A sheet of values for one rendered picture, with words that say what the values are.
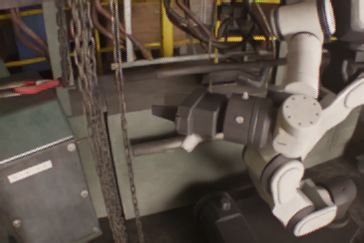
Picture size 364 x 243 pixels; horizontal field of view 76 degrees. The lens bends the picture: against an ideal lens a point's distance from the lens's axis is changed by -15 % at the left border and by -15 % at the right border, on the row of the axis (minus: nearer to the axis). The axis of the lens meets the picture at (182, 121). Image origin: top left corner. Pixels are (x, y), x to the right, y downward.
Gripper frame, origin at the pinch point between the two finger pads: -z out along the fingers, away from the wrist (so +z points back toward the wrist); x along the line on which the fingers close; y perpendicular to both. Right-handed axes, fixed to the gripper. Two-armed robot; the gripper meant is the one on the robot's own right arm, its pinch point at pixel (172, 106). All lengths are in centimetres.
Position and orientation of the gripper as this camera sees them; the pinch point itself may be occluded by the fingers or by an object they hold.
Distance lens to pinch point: 51.4
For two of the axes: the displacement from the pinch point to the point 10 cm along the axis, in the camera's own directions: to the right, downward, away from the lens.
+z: 9.3, 1.9, -3.3
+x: 3.8, -4.5, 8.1
